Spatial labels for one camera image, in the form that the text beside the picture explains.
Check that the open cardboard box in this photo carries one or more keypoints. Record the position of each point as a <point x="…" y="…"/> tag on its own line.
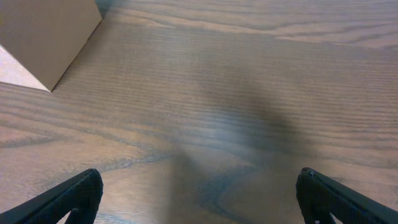
<point x="41" y="38"/>

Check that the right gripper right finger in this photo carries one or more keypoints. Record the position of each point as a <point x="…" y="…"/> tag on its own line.
<point x="322" y="200"/>

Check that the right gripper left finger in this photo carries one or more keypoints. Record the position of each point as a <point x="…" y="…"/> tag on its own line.
<point x="78" y="197"/>

